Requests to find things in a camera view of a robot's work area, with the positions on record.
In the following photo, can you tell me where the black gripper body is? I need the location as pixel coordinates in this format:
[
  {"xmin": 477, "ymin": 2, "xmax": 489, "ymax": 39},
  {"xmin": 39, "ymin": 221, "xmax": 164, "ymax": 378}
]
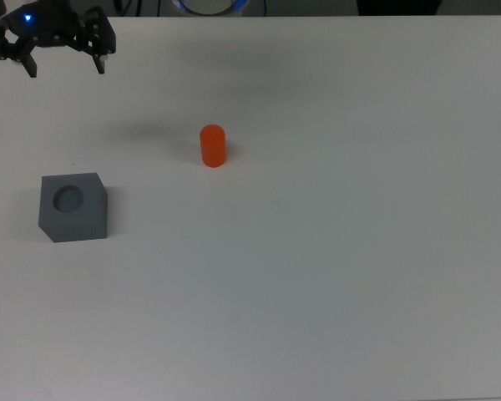
[{"xmin": 6, "ymin": 0, "xmax": 88, "ymax": 48}]

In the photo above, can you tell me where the orange cylinder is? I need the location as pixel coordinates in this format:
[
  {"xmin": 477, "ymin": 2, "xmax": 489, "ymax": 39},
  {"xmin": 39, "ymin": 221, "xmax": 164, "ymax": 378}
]
[{"xmin": 199, "ymin": 123, "xmax": 228, "ymax": 169}]

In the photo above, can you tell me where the grey block with round hole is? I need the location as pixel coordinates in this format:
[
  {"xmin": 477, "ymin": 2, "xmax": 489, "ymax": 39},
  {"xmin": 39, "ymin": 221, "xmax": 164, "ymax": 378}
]
[{"xmin": 38, "ymin": 171, "xmax": 109, "ymax": 243}]

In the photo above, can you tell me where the black bulky object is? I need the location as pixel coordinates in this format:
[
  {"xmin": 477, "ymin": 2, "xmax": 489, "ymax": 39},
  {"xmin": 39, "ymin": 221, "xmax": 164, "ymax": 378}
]
[{"xmin": 357, "ymin": 0, "xmax": 443, "ymax": 16}]

